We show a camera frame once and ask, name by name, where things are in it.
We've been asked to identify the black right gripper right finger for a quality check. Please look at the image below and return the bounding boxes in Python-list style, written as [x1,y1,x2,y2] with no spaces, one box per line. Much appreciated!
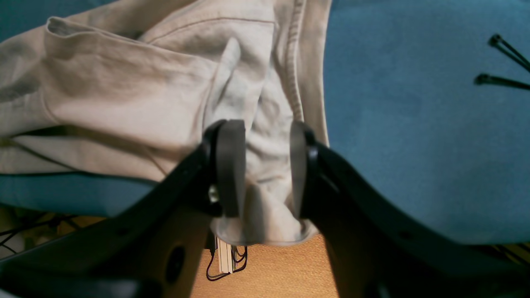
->
[290,121,529,298]

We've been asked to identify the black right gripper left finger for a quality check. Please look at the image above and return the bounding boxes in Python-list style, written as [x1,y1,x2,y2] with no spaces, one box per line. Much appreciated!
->
[1,120,246,298]

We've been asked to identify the beige T-shirt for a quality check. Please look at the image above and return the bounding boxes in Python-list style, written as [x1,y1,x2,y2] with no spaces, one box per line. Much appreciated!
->
[1,0,332,246]

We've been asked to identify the blue tablecloth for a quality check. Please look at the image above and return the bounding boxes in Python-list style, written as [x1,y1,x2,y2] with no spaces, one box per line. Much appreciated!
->
[1,0,529,245]

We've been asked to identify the black cable loop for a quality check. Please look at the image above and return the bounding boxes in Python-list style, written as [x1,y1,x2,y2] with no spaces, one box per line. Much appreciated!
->
[205,232,248,282]

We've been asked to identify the aluminium frame leg with label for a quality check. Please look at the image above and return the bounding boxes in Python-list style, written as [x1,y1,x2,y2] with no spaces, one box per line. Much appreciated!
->
[216,237,236,274]

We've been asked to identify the black cable ties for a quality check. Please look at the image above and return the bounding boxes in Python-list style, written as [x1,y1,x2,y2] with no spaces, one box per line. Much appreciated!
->
[474,33,530,91]

